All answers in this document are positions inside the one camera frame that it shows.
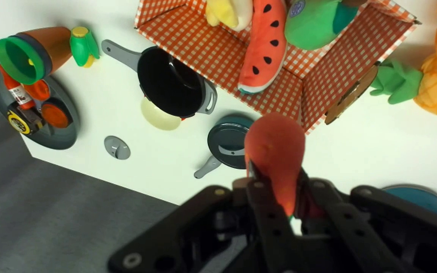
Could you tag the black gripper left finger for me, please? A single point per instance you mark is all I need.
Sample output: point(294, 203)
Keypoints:
point(269, 227)

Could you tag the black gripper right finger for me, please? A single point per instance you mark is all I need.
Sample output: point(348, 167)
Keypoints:
point(345, 232)

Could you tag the brown cup with green rim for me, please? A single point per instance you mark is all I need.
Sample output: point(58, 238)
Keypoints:
point(34, 53)

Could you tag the green and yellow toy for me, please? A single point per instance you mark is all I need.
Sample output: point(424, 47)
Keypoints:
point(84, 45)

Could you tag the black and yellow toy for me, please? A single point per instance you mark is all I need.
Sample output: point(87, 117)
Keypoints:
point(24, 121)

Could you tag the teal round dish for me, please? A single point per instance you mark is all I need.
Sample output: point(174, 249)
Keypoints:
point(421, 197)

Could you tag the green plush toy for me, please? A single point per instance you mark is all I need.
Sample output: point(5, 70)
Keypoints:
point(315, 24)

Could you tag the teal toy frying pan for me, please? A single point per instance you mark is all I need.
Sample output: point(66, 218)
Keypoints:
point(228, 138)

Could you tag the checkered orange cloth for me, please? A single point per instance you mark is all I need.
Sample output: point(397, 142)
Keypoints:
point(325, 76)

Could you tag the watermelon slice plush toy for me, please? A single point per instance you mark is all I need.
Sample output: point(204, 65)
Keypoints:
point(265, 50)

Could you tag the small grey round lid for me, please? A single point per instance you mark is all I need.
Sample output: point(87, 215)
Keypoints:
point(118, 147)

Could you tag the red toy fruit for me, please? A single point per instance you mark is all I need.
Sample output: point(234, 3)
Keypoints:
point(275, 146)

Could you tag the grey round plate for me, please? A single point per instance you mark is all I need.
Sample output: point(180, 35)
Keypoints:
point(60, 136)

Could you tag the pale yellow disc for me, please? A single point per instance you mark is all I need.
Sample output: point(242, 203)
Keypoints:
point(157, 120)

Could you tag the orange round toy piece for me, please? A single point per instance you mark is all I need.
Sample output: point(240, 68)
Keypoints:
point(55, 115)
point(39, 91)

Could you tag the red toy ketchup bottle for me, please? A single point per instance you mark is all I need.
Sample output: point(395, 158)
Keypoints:
point(17, 91)

